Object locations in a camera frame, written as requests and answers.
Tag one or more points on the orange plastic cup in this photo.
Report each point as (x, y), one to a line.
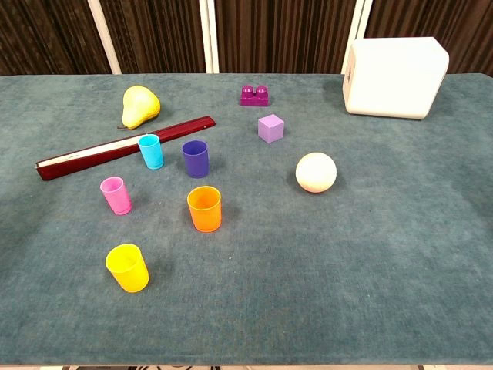
(205, 216)

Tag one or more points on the light blue plastic cup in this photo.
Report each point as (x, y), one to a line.
(152, 156)

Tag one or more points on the pink plastic cup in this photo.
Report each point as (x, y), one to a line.
(118, 200)

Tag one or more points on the white ball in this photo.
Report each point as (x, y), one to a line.
(316, 172)

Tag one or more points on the magenta building block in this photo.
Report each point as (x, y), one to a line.
(254, 99)

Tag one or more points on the yellow plastic cup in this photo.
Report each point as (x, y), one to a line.
(131, 277)

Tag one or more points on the lilac cube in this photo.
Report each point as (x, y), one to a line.
(270, 129)

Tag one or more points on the yellow toy pear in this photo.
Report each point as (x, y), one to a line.
(138, 106)

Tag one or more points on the dark purple plastic cup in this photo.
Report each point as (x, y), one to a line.
(196, 163)

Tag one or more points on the teal velvet table cover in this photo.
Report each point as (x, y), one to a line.
(308, 270)

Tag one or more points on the white box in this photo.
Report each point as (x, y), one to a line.
(393, 77)

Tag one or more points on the white partition post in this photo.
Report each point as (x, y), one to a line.
(209, 38)
(356, 23)
(104, 38)

